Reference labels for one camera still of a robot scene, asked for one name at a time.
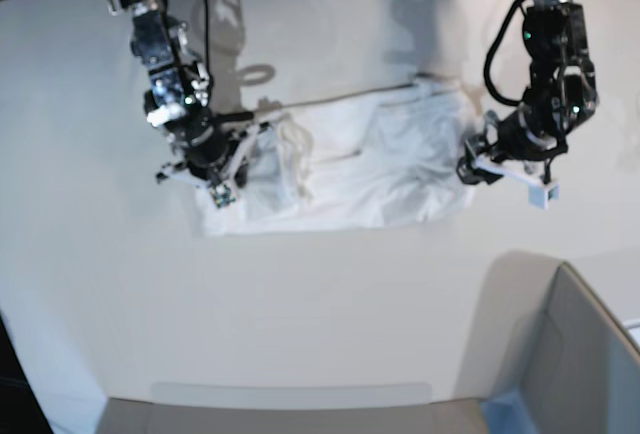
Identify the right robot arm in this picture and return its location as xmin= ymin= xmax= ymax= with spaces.
xmin=107 ymin=0 xmax=270 ymax=209

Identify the white printed t-shirt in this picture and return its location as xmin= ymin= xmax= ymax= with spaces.
xmin=196 ymin=77 xmax=476 ymax=236

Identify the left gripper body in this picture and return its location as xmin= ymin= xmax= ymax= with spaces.
xmin=457 ymin=108 xmax=568 ymax=208

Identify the grey front tray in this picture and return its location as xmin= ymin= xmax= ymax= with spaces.
xmin=97 ymin=382 xmax=489 ymax=433

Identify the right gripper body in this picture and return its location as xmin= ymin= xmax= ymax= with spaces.
xmin=155 ymin=108 xmax=271 ymax=209

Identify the grey bin right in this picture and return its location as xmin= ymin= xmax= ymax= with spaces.
xmin=454 ymin=251 xmax=639 ymax=433

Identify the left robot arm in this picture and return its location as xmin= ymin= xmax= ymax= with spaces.
xmin=457 ymin=0 xmax=599 ymax=209

